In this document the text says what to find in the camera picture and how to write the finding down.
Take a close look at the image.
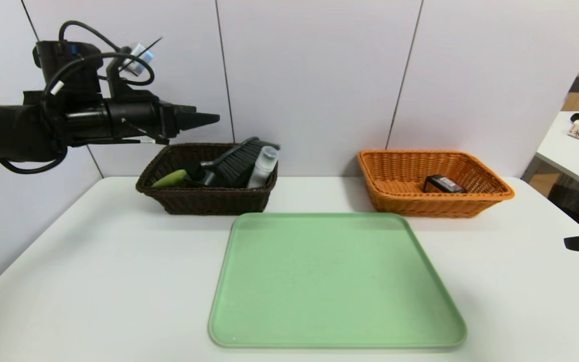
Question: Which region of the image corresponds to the orange wicker basket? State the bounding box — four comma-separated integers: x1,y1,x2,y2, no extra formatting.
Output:
356,149,515,218

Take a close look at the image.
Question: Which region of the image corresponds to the dark green pump bottle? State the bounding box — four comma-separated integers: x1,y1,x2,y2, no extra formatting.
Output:
181,160,227,189

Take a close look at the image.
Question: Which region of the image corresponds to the dark brown wicker basket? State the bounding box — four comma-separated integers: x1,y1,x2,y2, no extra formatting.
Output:
136,143,279,216

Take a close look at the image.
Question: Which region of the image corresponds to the white side table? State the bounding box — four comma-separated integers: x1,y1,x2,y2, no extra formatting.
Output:
521,112,579,198

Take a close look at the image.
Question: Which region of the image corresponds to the small black red box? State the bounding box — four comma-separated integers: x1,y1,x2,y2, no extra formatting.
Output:
424,174,467,194

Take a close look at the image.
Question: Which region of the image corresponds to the grey brush with green handle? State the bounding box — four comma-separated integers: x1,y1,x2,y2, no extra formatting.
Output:
151,137,280,189

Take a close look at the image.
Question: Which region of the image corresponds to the smooth black left arm cable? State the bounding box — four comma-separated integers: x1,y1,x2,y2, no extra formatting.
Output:
41,20,155,109

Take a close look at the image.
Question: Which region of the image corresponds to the white bottle with clear cap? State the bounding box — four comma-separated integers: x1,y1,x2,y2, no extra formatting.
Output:
247,146,280,190

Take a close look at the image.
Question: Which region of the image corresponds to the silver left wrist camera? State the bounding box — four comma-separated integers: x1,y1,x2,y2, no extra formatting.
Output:
119,43,155,76

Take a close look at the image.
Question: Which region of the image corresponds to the light green plastic tray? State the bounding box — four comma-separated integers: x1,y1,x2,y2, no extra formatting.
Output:
208,212,467,348

